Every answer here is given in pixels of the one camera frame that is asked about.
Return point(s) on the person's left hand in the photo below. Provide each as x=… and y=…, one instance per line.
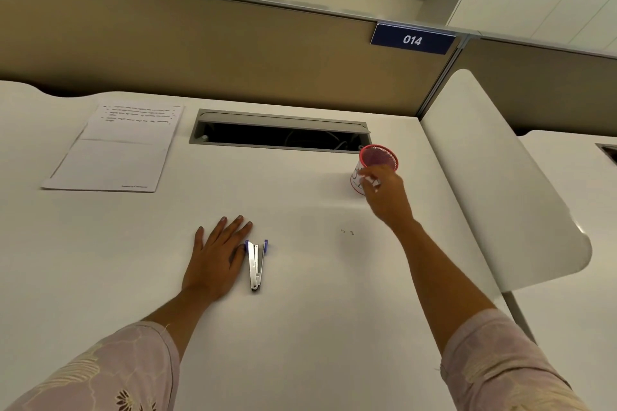
x=214, y=266

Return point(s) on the person's right hand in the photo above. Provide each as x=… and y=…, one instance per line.
x=391, y=196

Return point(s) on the person's left thumb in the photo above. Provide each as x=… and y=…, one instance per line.
x=239, y=252

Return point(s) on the person's right fingers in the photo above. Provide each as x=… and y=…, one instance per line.
x=370, y=175

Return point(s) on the person's left middle finger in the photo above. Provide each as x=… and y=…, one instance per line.
x=235, y=228

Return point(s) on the person's left little finger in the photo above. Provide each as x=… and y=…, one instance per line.
x=200, y=238

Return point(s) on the red mesh pen cup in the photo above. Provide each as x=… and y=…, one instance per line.
x=381, y=156

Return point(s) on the person's left forearm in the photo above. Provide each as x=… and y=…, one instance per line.
x=185, y=312

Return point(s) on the person's right forearm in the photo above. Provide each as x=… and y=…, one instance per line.
x=441, y=280

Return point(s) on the silver stapler with blue base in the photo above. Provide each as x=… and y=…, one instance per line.
x=254, y=267

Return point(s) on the white printed paper sheet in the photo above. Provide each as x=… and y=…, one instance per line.
x=115, y=160

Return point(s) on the white curved divider board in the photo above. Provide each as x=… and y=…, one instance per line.
x=487, y=165

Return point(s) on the blue number sign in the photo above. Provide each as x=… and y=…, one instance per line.
x=412, y=40

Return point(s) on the pink floral left sleeve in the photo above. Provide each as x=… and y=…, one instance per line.
x=106, y=372

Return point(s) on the pink floral sleeve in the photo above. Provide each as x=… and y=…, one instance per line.
x=501, y=367
x=106, y=372

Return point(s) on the beige partition panel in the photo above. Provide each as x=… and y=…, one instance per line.
x=193, y=49
x=535, y=83

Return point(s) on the pink floral right sleeve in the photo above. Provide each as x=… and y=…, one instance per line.
x=501, y=367

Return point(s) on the white cabinet doors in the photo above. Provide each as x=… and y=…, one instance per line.
x=540, y=1

